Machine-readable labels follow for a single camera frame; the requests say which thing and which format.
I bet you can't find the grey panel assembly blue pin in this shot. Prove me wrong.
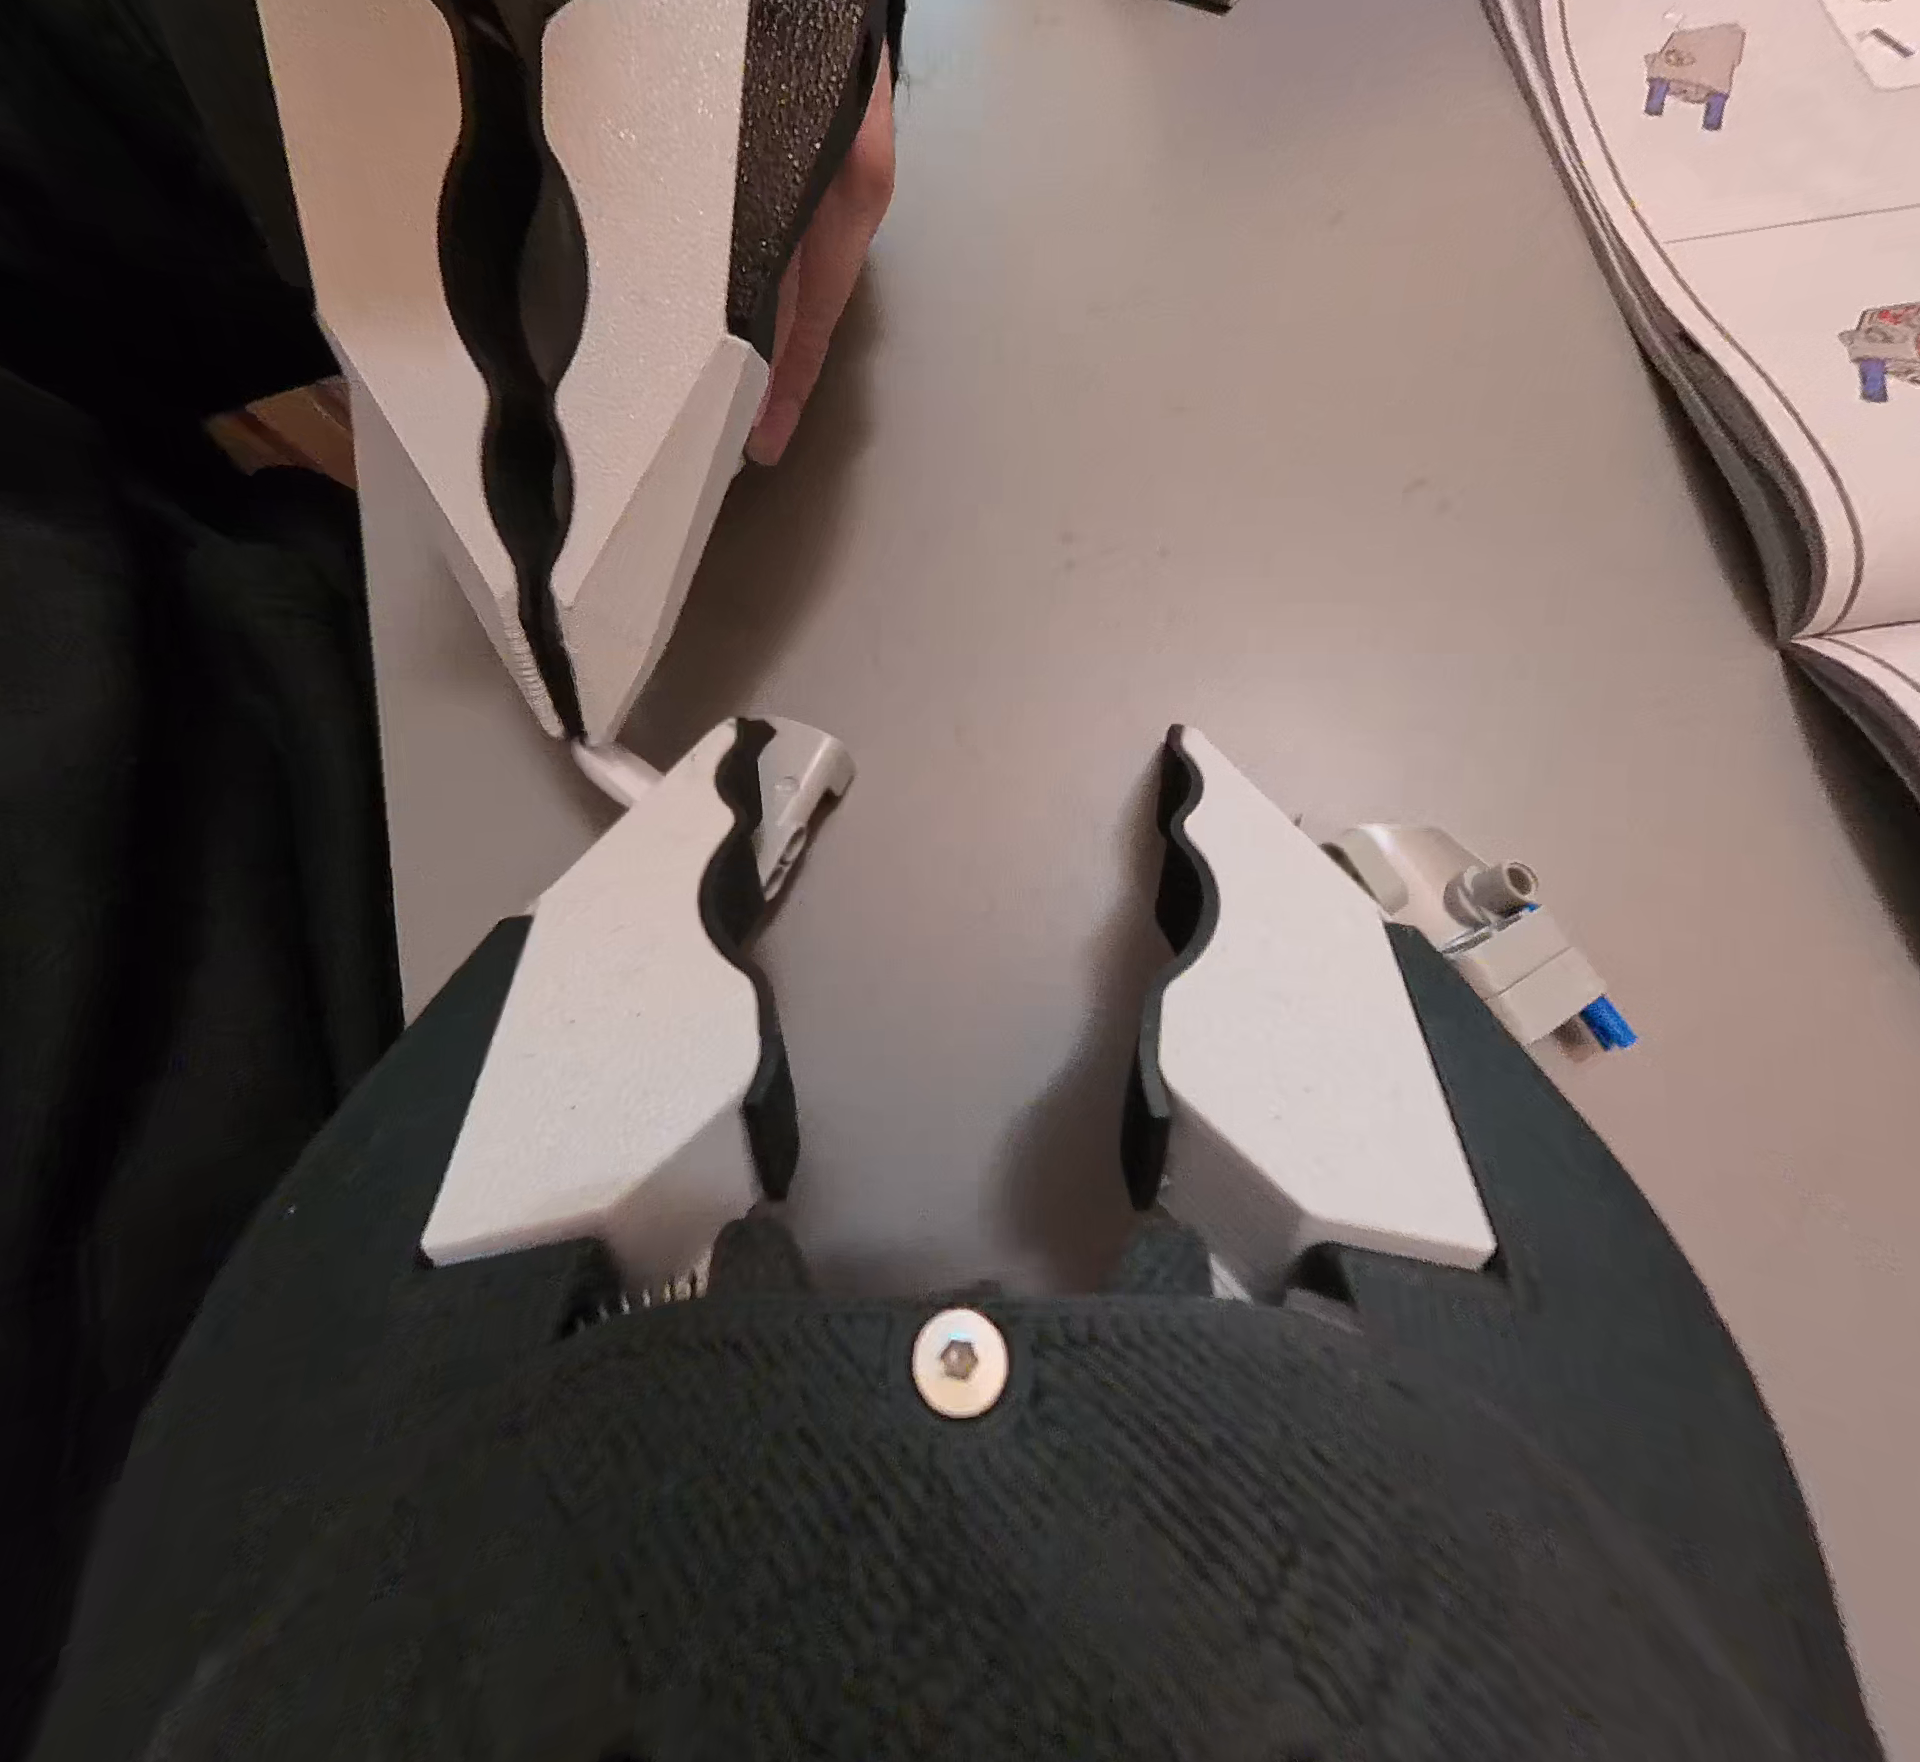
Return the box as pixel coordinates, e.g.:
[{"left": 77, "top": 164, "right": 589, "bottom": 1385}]
[{"left": 1328, "top": 820, "right": 1641, "bottom": 1057}]

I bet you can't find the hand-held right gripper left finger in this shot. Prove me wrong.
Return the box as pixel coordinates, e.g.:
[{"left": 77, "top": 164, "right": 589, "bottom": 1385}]
[{"left": 420, "top": 716, "right": 802, "bottom": 1267}]

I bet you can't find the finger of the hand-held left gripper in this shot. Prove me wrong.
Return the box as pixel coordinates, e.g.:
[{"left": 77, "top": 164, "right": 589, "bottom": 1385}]
[
  {"left": 245, "top": 0, "right": 588, "bottom": 744},
  {"left": 516, "top": 0, "right": 773, "bottom": 747}
]

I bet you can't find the person's black hoodie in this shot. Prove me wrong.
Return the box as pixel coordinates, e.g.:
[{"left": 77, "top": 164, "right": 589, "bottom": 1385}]
[{"left": 0, "top": 0, "right": 438, "bottom": 1749}]

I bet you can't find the small grey connector brick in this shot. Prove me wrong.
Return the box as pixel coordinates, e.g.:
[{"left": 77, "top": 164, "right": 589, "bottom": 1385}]
[{"left": 750, "top": 720, "right": 858, "bottom": 892}]

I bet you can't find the person's left hand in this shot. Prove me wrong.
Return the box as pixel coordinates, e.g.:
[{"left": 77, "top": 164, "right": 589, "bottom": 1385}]
[{"left": 747, "top": 58, "right": 901, "bottom": 470}]

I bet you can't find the grey desk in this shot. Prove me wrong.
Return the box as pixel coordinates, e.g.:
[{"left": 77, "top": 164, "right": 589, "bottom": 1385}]
[{"left": 353, "top": 0, "right": 1920, "bottom": 1756}]

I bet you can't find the brick instruction booklet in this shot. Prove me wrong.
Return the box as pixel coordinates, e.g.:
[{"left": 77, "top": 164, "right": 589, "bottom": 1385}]
[{"left": 1466, "top": 0, "right": 1920, "bottom": 804}]

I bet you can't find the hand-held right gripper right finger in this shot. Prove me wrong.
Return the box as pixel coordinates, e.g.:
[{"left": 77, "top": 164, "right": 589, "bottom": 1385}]
[{"left": 1121, "top": 724, "right": 1502, "bottom": 1302}]

